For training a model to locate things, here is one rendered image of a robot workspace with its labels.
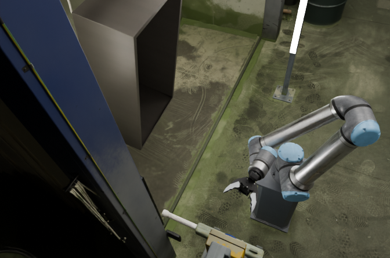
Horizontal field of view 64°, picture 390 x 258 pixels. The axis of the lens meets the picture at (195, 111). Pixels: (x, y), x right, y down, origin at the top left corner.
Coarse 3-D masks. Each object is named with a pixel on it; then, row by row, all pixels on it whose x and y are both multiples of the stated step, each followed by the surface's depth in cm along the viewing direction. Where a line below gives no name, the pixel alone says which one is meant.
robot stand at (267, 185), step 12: (264, 180) 207; (264, 192) 214; (276, 192) 206; (264, 204) 227; (276, 204) 219; (288, 204) 211; (252, 216) 254; (264, 216) 244; (276, 216) 234; (288, 216) 228; (276, 228) 248
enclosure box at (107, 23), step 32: (96, 0) 163; (128, 0) 166; (160, 0) 169; (96, 32) 160; (128, 32) 152; (160, 32) 228; (96, 64) 182; (128, 64) 169; (160, 64) 255; (128, 96) 194; (160, 96) 282; (128, 128) 228
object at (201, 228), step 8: (168, 216) 146; (176, 216) 146; (184, 224) 144; (192, 224) 143; (200, 224) 142; (200, 232) 140; (208, 232) 139; (240, 240) 136; (248, 248) 134; (256, 248) 134; (248, 256) 133; (256, 256) 132
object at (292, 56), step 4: (292, 56) 291; (288, 60) 296; (292, 60) 294; (288, 64) 300; (292, 64) 298; (288, 68) 303; (288, 72) 307; (288, 76) 310; (284, 80) 317; (288, 80) 314; (284, 84) 321; (288, 84) 321; (284, 88) 325; (284, 92) 329
